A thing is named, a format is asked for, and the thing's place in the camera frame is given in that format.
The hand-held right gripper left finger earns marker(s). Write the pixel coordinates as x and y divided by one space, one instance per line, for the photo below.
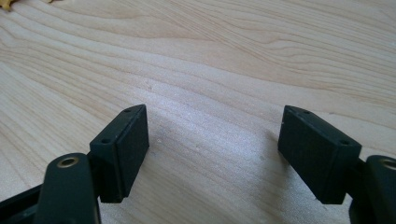
120 155

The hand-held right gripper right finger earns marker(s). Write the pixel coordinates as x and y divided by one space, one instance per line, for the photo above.
314 155

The yellow crumpled object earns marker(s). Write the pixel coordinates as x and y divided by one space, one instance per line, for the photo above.
7 3

